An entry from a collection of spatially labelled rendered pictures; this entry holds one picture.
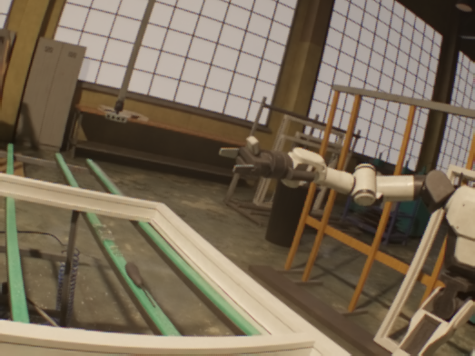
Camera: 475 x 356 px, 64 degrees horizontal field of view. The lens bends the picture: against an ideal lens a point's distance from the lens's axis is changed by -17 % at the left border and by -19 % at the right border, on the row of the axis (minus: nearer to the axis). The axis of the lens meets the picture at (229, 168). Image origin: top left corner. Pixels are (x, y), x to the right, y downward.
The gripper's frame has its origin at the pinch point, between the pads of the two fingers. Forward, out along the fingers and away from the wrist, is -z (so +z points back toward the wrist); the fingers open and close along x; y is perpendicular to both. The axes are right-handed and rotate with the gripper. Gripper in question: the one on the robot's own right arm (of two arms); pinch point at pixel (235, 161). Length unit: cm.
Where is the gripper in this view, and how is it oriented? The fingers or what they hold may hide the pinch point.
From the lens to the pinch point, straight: 137.8
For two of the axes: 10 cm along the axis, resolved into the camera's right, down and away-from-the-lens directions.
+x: 3.9, 4.9, -7.7
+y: -3.0, 8.7, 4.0
